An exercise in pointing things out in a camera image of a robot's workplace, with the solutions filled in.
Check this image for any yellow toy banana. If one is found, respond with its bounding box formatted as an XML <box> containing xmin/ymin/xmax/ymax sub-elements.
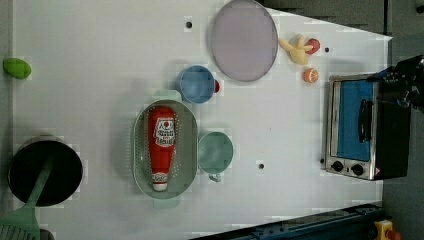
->
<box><xmin>278</xmin><ymin>35</ymin><xmax>313</xmax><ymax>66</ymax></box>

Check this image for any green toy vegetable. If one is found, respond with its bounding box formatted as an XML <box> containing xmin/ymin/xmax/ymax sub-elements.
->
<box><xmin>3</xmin><ymin>58</ymin><xmax>32</xmax><ymax>79</ymax></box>

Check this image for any large lilac plate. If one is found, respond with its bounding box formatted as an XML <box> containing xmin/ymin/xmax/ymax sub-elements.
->
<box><xmin>211</xmin><ymin>0</ymin><xmax>278</xmax><ymax>81</ymax></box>

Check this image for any blue cup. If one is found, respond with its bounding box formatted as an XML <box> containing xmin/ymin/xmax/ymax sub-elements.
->
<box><xmin>177</xmin><ymin>65</ymin><xmax>215</xmax><ymax>104</ymax></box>

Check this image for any green slotted spatula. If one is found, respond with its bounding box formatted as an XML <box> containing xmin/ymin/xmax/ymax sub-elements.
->
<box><xmin>0</xmin><ymin>157</ymin><xmax>53</xmax><ymax>240</ymax></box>

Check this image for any orange toy slice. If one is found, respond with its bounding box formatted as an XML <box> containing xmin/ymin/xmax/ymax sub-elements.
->
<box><xmin>303</xmin><ymin>68</ymin><xmax>319</xmax><ymax>83</ymax></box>

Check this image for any blue metal frame rail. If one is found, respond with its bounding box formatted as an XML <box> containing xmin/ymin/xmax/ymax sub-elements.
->
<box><xmin>192</xmin><ymin>204</ymin><xmax>385</xmax><ymax>240</ymax></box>

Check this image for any small red toy tomato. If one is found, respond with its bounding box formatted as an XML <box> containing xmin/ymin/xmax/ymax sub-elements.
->
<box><xmin>214</xmin><ymin>80</ymin><xmax>220</xmax><ymax>93</ymax></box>

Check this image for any silver black toaster oven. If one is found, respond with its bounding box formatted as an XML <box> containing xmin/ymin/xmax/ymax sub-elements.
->
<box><xmin>324</xmin><ymin>75</ymin><xmax>411</xmax><ymax>181</ymax></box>

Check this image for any red plush ketchup bottle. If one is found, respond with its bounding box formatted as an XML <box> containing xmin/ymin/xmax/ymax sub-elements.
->
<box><xmin>148</xmin><ymin>106</ymin><xmax>176</xmax><ymax>192</ymax></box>

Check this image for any green cup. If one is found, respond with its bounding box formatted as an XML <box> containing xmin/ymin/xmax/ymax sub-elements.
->
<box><xmin>198</xmin><ymin>132</ymin><xmax>234</xmax><ymax>183</ymax></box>

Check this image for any yellow red emergency button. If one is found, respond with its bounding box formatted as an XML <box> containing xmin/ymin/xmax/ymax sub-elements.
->
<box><xmin>374</xmin><ymin>220</ymin><xmax>402</xmax><ymax>240</ymax></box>

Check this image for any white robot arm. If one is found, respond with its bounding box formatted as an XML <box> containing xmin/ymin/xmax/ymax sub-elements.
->
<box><xmin>366</xmin><ymin>55</ymin><xmax>424</xmax><ymax>111</ymax></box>

